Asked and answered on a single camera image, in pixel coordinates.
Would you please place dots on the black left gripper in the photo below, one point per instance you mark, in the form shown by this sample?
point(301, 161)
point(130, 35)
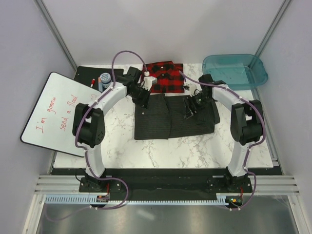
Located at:
point(144, 102)

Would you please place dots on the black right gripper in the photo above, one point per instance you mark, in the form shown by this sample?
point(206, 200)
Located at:
point(188, 101)

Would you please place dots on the dark grey pinstripe shirt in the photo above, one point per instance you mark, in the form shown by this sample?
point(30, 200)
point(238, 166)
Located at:
point(165, 118)

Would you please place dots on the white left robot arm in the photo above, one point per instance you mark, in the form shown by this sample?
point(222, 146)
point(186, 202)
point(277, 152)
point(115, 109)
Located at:
point(89, 125)

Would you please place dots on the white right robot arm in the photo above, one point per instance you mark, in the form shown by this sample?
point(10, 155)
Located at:
point(247, 125)

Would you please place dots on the red black plaid shirt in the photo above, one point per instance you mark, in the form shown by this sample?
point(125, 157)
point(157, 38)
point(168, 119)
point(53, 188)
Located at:
point(169, 79)

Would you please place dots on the small blue white jar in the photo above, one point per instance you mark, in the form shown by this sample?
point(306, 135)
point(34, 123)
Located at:
point(105, 79)

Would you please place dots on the blue pink eraser stick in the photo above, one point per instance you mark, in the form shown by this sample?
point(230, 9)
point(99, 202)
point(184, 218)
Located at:
point(100, 87)

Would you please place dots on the red whiteboard marker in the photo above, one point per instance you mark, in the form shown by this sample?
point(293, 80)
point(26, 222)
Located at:
point(92, 83)

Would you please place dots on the black mat green edge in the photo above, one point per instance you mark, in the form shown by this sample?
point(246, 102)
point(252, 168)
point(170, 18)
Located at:
point(84, 75)

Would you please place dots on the teal transparent plastic bin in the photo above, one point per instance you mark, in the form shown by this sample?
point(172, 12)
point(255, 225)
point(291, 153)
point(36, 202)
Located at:
point(239, 71)

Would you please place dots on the white whiteboard with red writing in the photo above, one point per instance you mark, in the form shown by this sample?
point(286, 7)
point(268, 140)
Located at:
point(51, 121)

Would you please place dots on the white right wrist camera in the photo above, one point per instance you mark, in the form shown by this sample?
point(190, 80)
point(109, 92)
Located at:
point(190, 87)

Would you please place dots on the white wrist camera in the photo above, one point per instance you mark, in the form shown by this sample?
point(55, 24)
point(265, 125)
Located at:
point(190, 87)
point(148, 81)

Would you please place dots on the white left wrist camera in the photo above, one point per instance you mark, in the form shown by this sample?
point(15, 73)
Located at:
point(148, 81)

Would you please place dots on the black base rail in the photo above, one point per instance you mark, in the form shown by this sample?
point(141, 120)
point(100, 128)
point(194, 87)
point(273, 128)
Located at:
point(165, 183)

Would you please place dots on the light blue cable duct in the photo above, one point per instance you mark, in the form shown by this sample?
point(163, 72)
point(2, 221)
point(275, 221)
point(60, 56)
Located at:
point(216, 199)

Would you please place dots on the aluminium frame post right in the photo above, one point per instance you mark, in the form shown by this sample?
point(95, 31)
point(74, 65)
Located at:
point(273, 26)

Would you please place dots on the aluminium frame post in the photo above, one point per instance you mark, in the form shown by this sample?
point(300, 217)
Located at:
point(273, 26)
point(57, 35)

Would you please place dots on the aluminium frame post left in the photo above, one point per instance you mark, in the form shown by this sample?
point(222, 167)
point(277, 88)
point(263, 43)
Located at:
point(57, 35)

